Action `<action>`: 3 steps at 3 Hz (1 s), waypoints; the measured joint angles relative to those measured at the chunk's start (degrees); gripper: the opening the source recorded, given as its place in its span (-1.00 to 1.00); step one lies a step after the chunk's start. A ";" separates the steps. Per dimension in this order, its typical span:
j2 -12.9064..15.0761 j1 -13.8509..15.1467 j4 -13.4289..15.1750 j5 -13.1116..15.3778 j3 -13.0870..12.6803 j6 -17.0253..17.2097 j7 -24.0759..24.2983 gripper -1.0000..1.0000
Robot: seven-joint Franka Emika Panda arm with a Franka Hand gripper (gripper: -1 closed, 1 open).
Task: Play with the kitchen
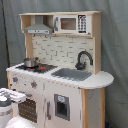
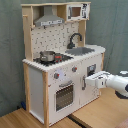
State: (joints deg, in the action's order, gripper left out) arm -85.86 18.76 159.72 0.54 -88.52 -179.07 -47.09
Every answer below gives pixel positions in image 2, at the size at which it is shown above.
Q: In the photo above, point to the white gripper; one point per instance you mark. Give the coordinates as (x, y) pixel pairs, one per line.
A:
(97, 80)

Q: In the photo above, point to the small metal toy pot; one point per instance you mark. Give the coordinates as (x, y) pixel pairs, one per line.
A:
(47, 56)

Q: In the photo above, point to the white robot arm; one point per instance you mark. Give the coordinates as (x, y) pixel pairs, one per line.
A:
(119, 84)

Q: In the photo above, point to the white wooden toy kitchen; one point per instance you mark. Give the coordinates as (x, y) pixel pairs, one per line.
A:
(40, 84)

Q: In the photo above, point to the red right stove knob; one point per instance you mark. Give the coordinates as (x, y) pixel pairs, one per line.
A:
(74, 69)

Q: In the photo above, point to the red stove knob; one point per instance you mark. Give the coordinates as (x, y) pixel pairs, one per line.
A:
(56, 75)
(74, 69)

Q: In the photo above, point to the grey toy sink basin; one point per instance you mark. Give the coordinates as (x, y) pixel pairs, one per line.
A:
(79, 51)

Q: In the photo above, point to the toy oven door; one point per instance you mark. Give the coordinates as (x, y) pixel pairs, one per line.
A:
(64, 96)

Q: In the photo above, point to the red left stove knob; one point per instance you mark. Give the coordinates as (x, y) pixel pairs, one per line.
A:
(56, 75)

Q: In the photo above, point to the black toy stovetop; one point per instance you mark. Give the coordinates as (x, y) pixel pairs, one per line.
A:
(58, 59)

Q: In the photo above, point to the white toy microwave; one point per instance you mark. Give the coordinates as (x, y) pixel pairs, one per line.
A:
(77, 12)

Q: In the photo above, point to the grey toy range hood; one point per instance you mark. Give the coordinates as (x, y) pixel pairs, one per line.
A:
(48, 18)

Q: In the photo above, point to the grey cabinet door handle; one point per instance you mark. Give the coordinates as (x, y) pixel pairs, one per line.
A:
(84, 84)

